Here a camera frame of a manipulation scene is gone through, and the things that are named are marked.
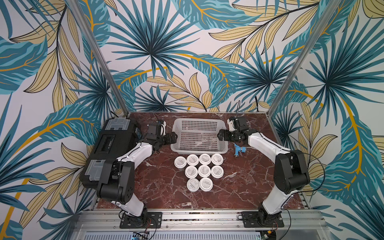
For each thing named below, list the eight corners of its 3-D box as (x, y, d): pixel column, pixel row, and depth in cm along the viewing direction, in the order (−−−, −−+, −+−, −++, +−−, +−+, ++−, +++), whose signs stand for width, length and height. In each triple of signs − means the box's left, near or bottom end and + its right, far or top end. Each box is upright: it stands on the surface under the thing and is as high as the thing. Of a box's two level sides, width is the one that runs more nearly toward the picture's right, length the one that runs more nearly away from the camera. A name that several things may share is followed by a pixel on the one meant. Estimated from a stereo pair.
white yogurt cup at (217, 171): (210, 181, 88) (212, 176, 82) (209, 170, 92) (211, 165, 86) (222, 181, 88) (224, 176, 82) (220, 170, 92) (223, 165, 86)
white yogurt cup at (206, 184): (199, 193, 84) (199, 189, 78) (199, 181, 88) (199, 177, 82) (212, 193, 84) (213, 189, 78) (211, 182, 88) (212, 177, 82)
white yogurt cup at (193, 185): (186, 193, 84) (186, 190, 79) (187, 181, 88) (186, 178, 83) (198, 193, 84) (199, 190, 79) (198, 182, 88) (199, 178, 83)
